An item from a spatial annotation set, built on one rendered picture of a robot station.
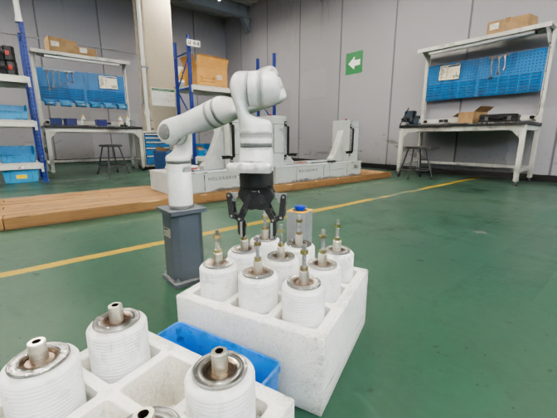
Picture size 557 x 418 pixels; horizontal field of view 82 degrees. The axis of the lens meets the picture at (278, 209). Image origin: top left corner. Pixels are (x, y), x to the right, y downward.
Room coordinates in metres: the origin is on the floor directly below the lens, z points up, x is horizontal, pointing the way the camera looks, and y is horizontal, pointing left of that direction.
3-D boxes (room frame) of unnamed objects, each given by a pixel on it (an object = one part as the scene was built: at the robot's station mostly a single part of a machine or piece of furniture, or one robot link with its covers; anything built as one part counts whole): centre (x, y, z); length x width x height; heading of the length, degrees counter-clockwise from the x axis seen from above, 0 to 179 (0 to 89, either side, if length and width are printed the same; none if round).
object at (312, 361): (0.81, -0.01, 0.09); 0.39 x 0.39 x 0.18; 62
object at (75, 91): (5.57, 3.15, 0.94); 1.40 x 0.70 x 1.88; 130
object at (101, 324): (0.50, 0.28, 0.25); 0.08 x 0.08 x 0.01
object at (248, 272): (0.70, 0.05, 0.25); 0.08 x 0.08 x 0.01
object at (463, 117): (4.65, -2.73, 0.87); 0.40 x 0.30 x 0.23; 26
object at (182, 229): (1.22, 0.38, 0.15); 0.15 x 0.15 x 0.30; 40
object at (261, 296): (0.70, 0.05, 0.16); 0.10 x 0.10 x 0.18
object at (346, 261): (0.86, -0.17, 0.16); 0.10 x 0.10 x 0.18
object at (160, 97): (6.82, 2.34, 1.38); 0.49 x 0.02 x 0.35; 130
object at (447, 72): (5.14, -2.59, 1.54); 0.32 x 0.02 x 0.25; 40
